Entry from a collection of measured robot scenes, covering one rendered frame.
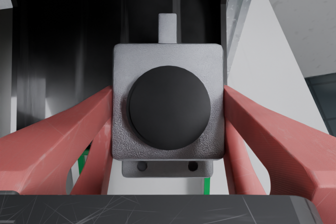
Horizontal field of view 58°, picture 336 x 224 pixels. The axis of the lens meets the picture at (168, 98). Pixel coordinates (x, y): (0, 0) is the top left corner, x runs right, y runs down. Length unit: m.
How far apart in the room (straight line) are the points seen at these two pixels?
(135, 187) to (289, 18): 0.86
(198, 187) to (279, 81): 0.34
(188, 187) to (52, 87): 0.21
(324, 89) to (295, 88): 1.12
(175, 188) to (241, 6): 0.21
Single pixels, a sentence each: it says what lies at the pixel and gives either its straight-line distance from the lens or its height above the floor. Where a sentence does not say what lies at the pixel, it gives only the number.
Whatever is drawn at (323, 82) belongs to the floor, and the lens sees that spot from 1.78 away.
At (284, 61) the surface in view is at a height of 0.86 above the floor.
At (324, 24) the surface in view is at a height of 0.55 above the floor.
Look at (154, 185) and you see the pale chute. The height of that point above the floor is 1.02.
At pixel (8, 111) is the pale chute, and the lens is 0.35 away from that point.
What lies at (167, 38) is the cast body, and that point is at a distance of 0.16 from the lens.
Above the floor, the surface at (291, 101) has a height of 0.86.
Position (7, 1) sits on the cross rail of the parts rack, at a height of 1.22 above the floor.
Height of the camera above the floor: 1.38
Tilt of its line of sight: 62 degrees down
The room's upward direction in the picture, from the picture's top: 2 degrees counter-clockwise
